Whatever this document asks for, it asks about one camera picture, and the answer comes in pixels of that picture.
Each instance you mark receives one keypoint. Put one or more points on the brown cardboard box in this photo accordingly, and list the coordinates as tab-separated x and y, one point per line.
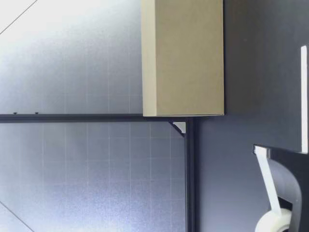
188	58

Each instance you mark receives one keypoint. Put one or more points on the black frame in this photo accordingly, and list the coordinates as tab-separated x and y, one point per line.
192	169

